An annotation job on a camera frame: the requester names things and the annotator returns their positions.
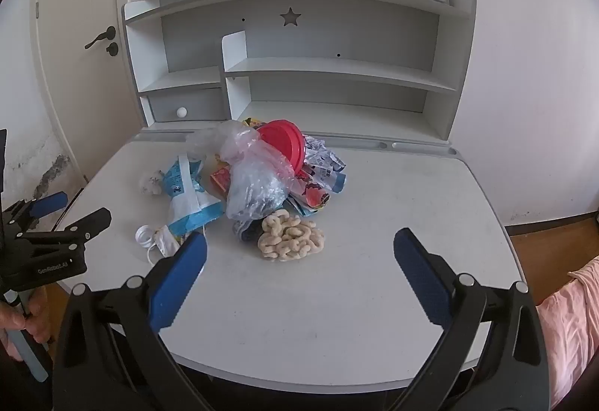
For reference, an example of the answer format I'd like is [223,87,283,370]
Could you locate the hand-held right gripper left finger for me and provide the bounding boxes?
[51,232,221,411]

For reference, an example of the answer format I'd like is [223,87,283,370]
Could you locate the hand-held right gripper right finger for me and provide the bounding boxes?
[393,228,550,411]

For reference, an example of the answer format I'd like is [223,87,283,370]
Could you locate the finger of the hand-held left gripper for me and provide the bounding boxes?
[18,207,113,249]
[0,191,69,230]

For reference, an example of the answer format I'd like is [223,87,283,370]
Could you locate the pink and yellow small box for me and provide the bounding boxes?
[209,163,233,195]

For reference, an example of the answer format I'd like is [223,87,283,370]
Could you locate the clear plastic bag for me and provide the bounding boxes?
[186,120,298,221]

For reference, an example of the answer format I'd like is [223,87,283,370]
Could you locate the person's left hand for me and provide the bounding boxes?
[0,284,59,362]

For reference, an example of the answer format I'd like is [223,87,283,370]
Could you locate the crumpled white tissue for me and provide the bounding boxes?
[139,168,165,197]

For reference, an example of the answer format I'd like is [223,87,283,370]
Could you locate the blue and white wrapper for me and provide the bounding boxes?
[161,153,224,237]

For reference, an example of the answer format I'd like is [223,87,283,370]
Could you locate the red cartoon snack wrapper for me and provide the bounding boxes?
[286,171,333,216]

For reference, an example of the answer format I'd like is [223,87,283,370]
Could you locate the crumpled blue printed wrapper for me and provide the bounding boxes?
[302,134,348,195]

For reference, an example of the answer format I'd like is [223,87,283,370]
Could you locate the bed with pink blanket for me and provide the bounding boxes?
[535,255,599,411]

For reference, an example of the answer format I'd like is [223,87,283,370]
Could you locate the grey hutch drawer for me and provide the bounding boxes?
[146,87,228,125]

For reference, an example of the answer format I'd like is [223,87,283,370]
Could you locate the white desk hutch shelf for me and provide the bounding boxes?
[122,0,477,146]

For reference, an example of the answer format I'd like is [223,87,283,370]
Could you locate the black door handle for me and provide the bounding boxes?
[85,26,117,50]

